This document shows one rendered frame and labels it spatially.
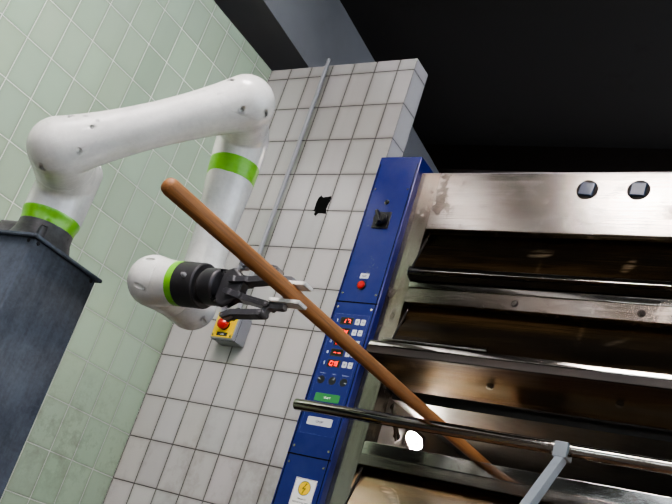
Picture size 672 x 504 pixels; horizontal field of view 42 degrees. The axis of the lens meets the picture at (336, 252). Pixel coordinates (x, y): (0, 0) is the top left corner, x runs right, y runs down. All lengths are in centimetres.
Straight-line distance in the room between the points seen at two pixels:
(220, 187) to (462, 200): 109
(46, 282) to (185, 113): 45
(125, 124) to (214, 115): 18
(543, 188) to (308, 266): 83
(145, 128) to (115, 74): 117
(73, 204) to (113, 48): 114
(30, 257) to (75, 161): 21
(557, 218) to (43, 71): 161
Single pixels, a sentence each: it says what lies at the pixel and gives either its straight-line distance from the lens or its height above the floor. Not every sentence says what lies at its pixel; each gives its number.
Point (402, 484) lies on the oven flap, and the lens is 259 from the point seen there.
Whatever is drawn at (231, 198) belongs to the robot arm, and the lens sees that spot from 200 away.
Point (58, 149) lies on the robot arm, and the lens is 187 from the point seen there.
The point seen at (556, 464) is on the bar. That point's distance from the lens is 198.
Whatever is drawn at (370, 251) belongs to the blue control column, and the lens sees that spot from 288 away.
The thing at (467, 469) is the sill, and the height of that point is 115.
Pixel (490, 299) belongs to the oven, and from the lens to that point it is 266.
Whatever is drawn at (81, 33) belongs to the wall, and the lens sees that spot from 298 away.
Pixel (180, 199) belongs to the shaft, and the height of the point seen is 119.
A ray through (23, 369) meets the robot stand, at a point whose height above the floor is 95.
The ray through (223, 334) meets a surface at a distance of 299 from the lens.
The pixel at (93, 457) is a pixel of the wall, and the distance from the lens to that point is 308.
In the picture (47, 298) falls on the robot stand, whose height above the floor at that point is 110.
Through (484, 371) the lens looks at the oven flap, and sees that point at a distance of 243.
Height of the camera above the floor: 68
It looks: 22 degrees up
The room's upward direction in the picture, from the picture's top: 18 degrees clockwise
